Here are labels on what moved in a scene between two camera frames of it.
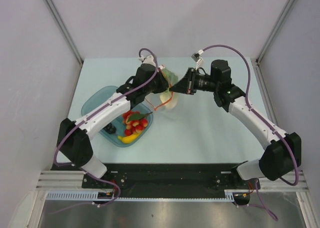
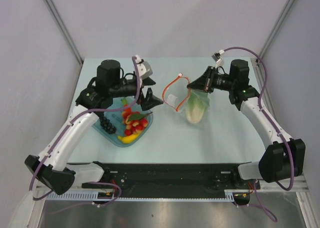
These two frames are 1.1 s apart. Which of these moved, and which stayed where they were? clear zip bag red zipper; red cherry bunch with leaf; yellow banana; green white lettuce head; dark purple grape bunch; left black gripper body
Moved: clear zip bag red zipper; left black gripper body; green white lettuce head
Stayed: red cherry bunch with leaf; dark purple grape bunch; yellow banana
